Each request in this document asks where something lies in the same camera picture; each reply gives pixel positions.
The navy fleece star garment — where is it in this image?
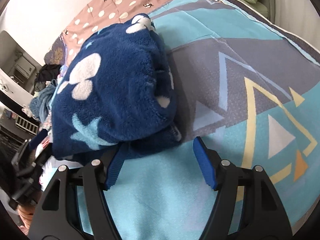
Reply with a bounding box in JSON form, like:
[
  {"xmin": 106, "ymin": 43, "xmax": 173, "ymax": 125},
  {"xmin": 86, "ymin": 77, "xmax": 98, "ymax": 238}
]
[{"xmin": 51, "ymin": 13, "xmax": 183, "ymax": 160}]

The person's left hand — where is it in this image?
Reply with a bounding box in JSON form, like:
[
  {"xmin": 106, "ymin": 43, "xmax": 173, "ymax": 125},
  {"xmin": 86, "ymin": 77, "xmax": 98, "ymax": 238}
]
[{"xmin": 17, "ymin": 205, "xmax": 35, "ymax": 235}]

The pile of blue clothes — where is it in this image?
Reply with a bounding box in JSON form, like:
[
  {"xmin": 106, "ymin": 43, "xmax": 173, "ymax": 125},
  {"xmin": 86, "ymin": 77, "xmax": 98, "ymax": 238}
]
[{"xmin": 29, "ymin": 79, "xmax": 57, "ymax": 123}]

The teal grey geometric bedsheet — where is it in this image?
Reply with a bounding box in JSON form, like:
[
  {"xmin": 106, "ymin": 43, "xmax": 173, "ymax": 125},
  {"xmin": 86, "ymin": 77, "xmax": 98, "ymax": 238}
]
[{"xmin": 104, "ymin": 0, "xmax": 319, "ymax": 239}]

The pink polka dot sheet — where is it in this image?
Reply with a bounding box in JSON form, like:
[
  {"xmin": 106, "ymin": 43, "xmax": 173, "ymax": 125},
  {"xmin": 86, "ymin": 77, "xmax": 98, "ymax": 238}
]
[{"xmin": 63, "ymin": 0, "xmax": 172, "ymax": 65}]

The white shelf rack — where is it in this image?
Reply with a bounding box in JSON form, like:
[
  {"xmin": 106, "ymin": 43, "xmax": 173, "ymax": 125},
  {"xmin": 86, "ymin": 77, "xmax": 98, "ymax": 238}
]
[{"xmin": 15, "ymin": 115, "xmax": 39, "ymax": 135}]

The black garment on bed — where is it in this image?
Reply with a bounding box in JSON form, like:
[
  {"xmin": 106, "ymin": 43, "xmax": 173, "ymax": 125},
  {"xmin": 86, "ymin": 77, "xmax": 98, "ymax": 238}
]
[{"xmin": 35, "ymin": 64, "xmax": 62, "ymax": 83}]

